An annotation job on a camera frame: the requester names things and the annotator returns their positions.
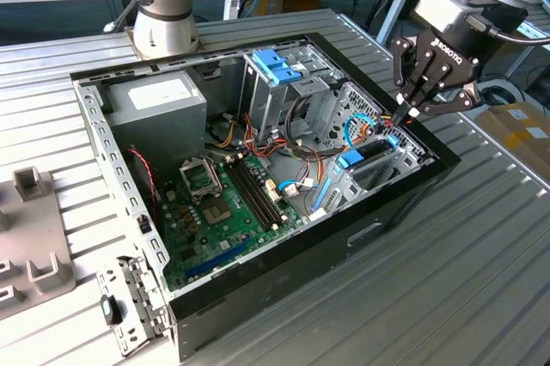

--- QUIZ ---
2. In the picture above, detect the black latch knob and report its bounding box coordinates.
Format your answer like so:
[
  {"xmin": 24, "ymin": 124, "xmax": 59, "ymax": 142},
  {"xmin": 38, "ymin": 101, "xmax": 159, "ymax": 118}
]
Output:
[{"xmin": 99, "ymin": 295, "xmax": 125, "ymax": 326}]

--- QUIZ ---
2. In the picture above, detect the blue data wire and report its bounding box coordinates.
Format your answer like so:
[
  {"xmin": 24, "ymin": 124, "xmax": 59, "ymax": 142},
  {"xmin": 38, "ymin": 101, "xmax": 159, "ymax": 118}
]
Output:
[{"xmin": 342, "ymin": 112, "xmax": 382, "ymax": 153}]

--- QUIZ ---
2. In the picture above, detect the black RAM slot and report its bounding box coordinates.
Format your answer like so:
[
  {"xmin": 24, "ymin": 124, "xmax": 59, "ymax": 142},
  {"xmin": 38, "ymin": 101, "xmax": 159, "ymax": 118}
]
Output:
[
  {"xmin": 223, "ymin": 162, "xmax": 277, "ymax": 233},
  {"xmin": 234, "ymin": 159, "xmax": 285, "ymax": 226},
  {"xmin": 239, "ymin": 157, "xmax": 289, "ymax": 223},
  {"xmin": 229, "ymin": 161, "xmax": 281, "ymax": 229}
]

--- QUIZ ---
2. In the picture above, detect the black open PC case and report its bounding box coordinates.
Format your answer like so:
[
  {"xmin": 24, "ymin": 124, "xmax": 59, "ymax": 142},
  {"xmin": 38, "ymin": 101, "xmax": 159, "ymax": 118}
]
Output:
[{"xmin": 70, "ymin": 32, "xmax": 461, "ymax": 363}]

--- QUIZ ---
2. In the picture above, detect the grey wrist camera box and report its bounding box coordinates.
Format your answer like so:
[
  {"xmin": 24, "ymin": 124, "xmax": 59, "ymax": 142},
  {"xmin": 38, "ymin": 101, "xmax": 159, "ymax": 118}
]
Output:
[{"xmin": 413, "ymin": 0, "xmax": 473, "ymax": 35}]

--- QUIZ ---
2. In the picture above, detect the blue wire with white plug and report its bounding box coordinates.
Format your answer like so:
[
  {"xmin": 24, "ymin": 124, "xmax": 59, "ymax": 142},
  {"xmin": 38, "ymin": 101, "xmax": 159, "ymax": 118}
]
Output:
[{"xmin": 277, "ymin": 180, "xmax": 321, "ymax": 200}]

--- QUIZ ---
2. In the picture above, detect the cream board connector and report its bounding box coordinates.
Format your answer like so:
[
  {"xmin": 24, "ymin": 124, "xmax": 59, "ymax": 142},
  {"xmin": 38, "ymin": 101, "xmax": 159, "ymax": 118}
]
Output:
[{"xmin": 264, "ymin": 179, "xmax": 281, "ymax": 204}]

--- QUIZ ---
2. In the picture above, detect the yellow orange wire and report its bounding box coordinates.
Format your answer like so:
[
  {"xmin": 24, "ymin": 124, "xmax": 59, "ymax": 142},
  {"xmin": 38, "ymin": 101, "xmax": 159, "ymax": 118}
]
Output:
[{"xmin": 212, "ymin": 119, "xmax": 240, "ymax": 149}]

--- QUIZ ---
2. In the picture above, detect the thick black cable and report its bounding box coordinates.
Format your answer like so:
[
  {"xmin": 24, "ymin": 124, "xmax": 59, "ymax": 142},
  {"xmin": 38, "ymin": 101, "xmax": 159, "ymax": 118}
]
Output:
[{"xmin": 285, "ymin": 94, "xmax": 313, "ymax": 148}]

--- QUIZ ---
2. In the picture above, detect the aluminium frame table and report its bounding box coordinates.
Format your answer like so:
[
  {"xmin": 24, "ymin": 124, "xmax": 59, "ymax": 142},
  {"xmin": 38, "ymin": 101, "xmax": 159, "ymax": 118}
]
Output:
[{"xmin": 504, "ymin": 4, "xmax": 550, "ymax": 79}]

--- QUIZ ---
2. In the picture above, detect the grey metal disk bay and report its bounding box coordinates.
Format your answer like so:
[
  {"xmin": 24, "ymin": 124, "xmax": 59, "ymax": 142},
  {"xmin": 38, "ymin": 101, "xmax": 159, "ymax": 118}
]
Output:
[{"xmin": 308, "ymin": 81, "xmax": 435, "ymax": 217}]

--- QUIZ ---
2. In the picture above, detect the hard disk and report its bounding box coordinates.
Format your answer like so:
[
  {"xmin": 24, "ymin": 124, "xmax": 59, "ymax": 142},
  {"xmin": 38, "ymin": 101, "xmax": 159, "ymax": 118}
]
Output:
[{"xmin": 311, "ymin": 132, "xmax": 403, "ymax": 215}]

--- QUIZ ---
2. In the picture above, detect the black cable coil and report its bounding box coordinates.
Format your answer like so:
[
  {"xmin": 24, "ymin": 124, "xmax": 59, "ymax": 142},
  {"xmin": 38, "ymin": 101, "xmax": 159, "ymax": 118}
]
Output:
[{"xmin": 480, "ymin": 85, "xmax": 523, "ymax": 106}]

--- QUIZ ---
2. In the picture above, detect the grey metal drive cage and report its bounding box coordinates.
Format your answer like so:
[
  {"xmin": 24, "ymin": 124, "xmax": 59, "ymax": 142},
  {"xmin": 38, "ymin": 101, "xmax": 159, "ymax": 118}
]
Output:
[{"xmin": 238, "ymin": 44, "xmax": 345, "ymax": 148}]

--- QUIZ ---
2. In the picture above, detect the grey parts rack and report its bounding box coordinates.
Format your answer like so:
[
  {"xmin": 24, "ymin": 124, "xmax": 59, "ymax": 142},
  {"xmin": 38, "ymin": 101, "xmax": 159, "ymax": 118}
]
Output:
[{"xmin": 0, "ymin": 166, "xmax": 79, "ymax": 320}]

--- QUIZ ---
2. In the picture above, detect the CPU socket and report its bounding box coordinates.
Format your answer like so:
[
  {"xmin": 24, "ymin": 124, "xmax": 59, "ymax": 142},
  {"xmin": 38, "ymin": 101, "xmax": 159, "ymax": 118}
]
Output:
[{"xmin": 200, "ymin": 198, "xmax": 235, "ymax": 229}]

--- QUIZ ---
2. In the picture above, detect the blue expansion slot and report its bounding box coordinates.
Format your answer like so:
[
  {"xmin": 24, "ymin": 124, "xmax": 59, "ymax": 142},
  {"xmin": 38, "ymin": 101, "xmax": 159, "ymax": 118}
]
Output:
[{"xmin": 185, "ymin": 235, "xmax": 254, "ymax": 281}]

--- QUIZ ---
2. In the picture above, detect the metal socket cover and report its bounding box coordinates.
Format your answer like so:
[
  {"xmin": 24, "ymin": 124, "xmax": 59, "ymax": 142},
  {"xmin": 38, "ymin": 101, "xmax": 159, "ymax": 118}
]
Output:
[{"xmin": 177, "ymin": 156, "xmax": 224, "ymax": 206}]

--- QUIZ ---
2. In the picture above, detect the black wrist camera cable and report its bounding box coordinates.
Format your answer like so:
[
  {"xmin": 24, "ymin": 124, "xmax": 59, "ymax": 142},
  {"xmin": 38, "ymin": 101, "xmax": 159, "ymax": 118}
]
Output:
[{"xmin": 467, "ymin": 13, "xmax": 550, "ymax": 47}]

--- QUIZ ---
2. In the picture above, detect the blue plastic drive latch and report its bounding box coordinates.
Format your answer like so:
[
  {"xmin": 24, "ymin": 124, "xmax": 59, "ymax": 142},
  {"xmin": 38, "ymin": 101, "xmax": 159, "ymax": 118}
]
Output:
[{"xmin": 252, "ymin": 48, "xmax": 304, "ymax": 87}]

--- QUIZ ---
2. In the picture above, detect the red yellow power wire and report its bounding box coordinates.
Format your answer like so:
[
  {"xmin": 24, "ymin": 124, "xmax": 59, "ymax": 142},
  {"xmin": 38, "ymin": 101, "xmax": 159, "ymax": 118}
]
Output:
[{"xmin": 363, "ymin": 110, "xmax": 420, "ymax": 136}]

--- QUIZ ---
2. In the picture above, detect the red black twisted wire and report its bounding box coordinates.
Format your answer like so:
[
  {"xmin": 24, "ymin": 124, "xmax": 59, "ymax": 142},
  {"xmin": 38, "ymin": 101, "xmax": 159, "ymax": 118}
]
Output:
[{"xmin": 127, "ymin": 147, "xmax": 159, "ymax": 217}]

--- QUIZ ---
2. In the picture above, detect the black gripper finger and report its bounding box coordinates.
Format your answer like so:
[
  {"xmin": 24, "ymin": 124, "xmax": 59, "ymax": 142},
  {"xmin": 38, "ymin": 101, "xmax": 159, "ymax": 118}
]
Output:
[
  {"xmin": 391, "ymin": 37, "xmax": 448, "ymax": 126},
  {"xmin": 410, "ymin": 82, "xmax": 485, "ymax": 118}
]

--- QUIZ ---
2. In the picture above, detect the thin red wire loop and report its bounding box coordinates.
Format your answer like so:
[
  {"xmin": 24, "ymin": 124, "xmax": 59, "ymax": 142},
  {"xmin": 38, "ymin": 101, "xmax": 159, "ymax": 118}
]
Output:
[{"xmin": 296, "ymin": 142, "xmax": 327, "ymax": 195}]

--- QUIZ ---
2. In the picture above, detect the green motherboard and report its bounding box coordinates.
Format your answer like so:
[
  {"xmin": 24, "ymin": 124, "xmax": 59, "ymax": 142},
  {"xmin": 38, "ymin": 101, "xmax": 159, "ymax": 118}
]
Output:
[{"xmin": 156, "ymin": 153, "xmax": 310, "ymax": 294}]

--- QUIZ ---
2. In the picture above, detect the cardboard box with labels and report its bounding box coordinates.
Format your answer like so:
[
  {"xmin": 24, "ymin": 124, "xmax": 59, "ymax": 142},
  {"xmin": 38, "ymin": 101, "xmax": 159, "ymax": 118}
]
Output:
[{"xmin": 474, "ymin": 101, "xmax": 550, "ymax": 172}]

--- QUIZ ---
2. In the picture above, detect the red orange wire bundle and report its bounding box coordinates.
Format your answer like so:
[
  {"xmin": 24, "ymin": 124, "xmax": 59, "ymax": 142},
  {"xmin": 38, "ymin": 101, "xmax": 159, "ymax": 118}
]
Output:
[{"xmin": 242, "ymin": 112, "xmax": 302, "ymax": 163}]

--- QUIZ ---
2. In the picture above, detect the grey power supply unit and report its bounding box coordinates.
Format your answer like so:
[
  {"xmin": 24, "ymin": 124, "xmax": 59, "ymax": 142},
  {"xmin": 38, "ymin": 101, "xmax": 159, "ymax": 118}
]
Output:
[{"xmin": 104, "ymin": 70, "xmax": 208, "ymax": 178}]

